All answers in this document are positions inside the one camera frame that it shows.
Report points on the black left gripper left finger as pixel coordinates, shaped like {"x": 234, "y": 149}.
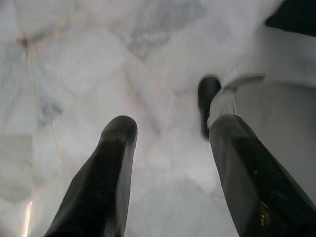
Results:
{"x": 98, "y": 185}

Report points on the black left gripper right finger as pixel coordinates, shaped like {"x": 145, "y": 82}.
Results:
{"x": 259, "y": 185}

